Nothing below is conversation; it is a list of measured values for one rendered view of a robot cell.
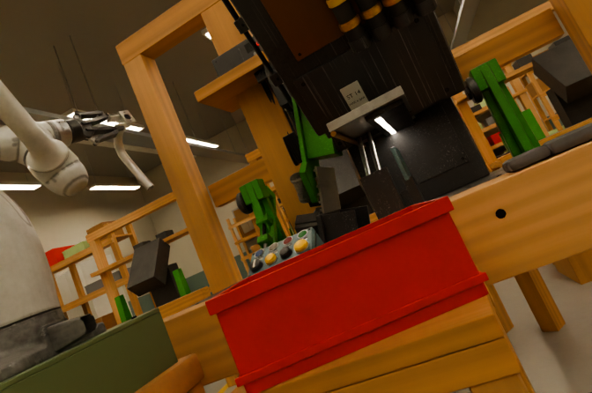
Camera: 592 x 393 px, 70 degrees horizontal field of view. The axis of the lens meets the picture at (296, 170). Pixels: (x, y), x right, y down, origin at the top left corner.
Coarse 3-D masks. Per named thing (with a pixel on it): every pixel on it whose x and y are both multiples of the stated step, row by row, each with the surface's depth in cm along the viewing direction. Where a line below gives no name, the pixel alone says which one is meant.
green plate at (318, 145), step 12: (300, 120) 106; (300, 132) 105; (312, 132) 105; (300, 144) 105; (312, 144) 105; (324, 144) 104; (312, 156) 105; (324, 156) 106; (336, 156) 111; (312, 168) 108
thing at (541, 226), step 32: (544, 160) 69; (576, 160) 66; (480, 192) 70; (512, 192) 69; (544, 192) 67; (576, 192) 66; (480, 224) 70; (512, 224) 69; (544, 224) 67; (576, 224) 66; (480, 256) 70; (512, 256) 69; (544, 256) 67; (192, 320) 88; (192, 352) 88; (224, 352) 85
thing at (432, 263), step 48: (336, 240) 71; (384, 240) 50; (432, 240) 50; (240, 288) 51; (288, 288) 51; (336, 288) 50; (384, 288) 50; (432, 288) 49; (480, 288) 49; (240, 336) 51; (288, 336) 50; (336, 336) 49; (384, 336) 49; (240, 384) 50
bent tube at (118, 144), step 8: (120, 112) 149; (128, 112) 152; (120, 120) 152; (128, 120) 150; (120, 136) 155; (120, 144) 156; (120, 152) 156; (128, 160) 156; (136, 168) 155; (136, 176) 155; (144, 176) 155; (144, 184) 154; (152, 184) 155
